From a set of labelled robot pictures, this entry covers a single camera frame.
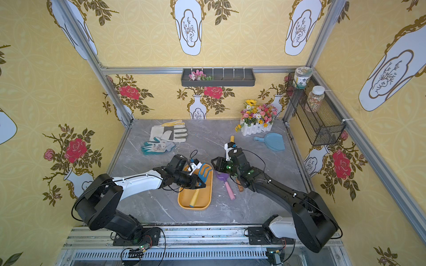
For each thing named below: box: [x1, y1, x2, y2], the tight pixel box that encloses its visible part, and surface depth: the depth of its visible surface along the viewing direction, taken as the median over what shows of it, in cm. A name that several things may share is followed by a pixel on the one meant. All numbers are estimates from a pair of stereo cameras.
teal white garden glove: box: [140, 136, 176, 155], surface depth 108 cm
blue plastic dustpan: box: [253, 132, 286, 151], surface depth 112 cm
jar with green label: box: [292, 66, 314, 90], surface depth 87 cm
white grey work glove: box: [149, 119, 189, 142], surface depth 116 cm
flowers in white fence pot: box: [234, 98, 278, 136], surface depth 106 cm
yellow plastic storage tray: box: [177, 170, 214, 211], surface depth 82 cm
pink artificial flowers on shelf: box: [188, 69, 212, 81], surface depth 89 cm
